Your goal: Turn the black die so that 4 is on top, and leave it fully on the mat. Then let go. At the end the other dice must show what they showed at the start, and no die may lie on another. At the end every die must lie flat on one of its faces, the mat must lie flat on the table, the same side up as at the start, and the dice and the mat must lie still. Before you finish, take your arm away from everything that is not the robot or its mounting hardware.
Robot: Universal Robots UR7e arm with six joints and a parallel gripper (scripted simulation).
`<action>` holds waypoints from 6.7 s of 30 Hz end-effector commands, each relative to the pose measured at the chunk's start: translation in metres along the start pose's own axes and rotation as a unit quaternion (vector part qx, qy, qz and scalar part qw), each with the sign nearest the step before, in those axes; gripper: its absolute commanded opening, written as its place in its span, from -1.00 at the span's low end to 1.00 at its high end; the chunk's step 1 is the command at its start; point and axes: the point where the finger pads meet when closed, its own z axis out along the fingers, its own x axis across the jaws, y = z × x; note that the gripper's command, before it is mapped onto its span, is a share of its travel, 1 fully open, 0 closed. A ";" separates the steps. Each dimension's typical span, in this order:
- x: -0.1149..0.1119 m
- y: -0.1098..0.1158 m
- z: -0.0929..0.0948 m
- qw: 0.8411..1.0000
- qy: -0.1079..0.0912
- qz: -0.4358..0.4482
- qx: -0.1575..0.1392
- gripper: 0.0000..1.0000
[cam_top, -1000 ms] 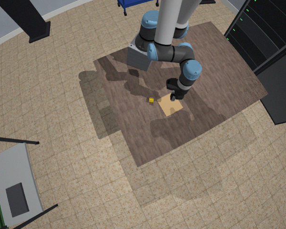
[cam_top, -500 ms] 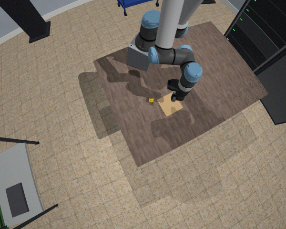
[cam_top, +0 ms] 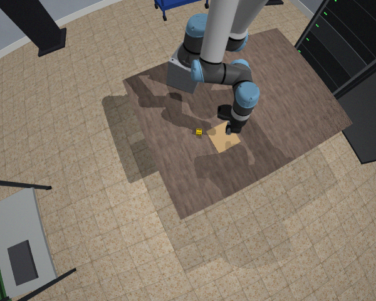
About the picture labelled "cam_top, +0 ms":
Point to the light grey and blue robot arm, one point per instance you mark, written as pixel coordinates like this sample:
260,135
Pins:
225,27

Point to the tan flat mat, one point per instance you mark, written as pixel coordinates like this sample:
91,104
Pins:
219,138

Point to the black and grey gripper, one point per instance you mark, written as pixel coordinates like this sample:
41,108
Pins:
226,112

